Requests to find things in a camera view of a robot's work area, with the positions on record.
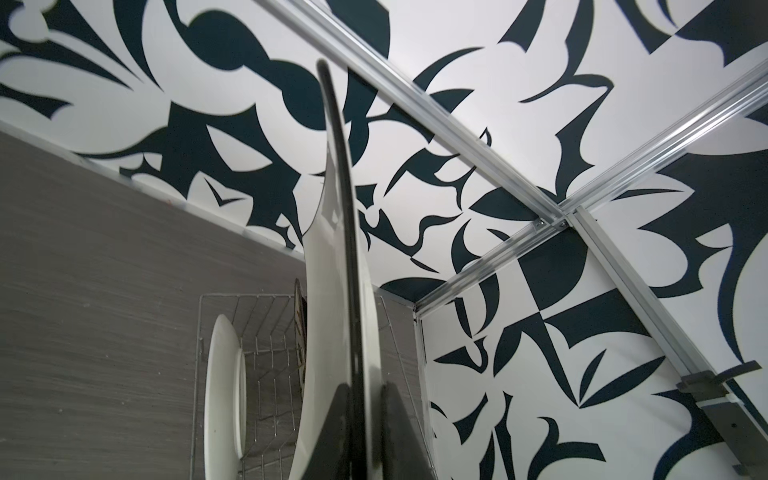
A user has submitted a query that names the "round white plate green rim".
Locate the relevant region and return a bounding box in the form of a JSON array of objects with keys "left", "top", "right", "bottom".
[{"left": 203, "top": 314, "right": 247, "bottom": 480}]

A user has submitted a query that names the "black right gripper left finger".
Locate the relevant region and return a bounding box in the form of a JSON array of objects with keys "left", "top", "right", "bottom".
[{"left": 301, "top": 384, "right": 350, "bottom": 480}]

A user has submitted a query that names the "square white plate black underside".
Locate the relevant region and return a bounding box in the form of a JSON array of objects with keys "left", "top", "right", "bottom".
[{"left": 290, "top": 60, "right": 383, "bottom": 479}]

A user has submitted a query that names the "wire metal dish rack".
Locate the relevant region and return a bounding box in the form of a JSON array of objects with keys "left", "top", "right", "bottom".
[{"left": 189, "top": 293, "right": 435, "bottom": 479}]

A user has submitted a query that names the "black plate orange rim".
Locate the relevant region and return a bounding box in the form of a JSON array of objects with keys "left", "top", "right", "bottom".
[{"left": 294, "top": 279, "right": 307, "bottom": 389}]

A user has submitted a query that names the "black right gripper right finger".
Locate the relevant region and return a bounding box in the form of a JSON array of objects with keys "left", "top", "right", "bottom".
[{"left": 381, "top": 382, "right": 434, "bottom": 480}]

